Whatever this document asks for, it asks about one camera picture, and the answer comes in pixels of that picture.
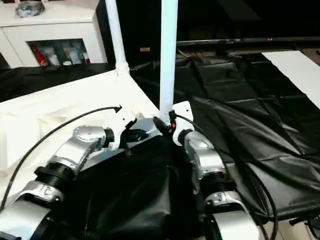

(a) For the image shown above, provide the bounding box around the white plastic table top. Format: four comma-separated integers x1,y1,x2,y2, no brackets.
0,66,166,208

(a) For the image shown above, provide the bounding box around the white plastic table leg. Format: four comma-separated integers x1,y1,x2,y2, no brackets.
158,0,179,121
104,0,131,76

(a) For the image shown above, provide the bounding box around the black work mat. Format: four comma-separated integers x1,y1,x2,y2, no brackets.
0,51,320,240

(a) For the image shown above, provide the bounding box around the white bottle behind glass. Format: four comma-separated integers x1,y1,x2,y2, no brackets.
48,53,60,66

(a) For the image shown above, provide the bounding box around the long black bar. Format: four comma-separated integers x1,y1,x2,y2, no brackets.
176,36,320,48

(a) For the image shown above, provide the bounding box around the red packet behind glass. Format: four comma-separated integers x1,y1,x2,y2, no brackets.
31,44,49,68

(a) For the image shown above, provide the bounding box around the white glass-door cabinet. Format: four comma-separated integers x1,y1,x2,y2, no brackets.
0,4,109,69

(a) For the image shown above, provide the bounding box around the flat white sheet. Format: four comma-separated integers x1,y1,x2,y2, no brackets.
261,49,320,111

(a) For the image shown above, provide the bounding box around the patterned bowl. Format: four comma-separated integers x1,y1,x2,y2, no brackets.
14,1,46,19

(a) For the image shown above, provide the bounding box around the black tripod leg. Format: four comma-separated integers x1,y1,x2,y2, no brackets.
288,216,320,231

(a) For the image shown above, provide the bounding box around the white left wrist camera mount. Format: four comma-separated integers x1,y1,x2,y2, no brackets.
106,111,143,151

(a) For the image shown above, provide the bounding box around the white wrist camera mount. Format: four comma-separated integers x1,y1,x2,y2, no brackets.
170,100,195,146
106,111,143,151

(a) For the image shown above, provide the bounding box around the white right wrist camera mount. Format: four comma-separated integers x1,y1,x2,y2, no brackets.
170,100,195,146

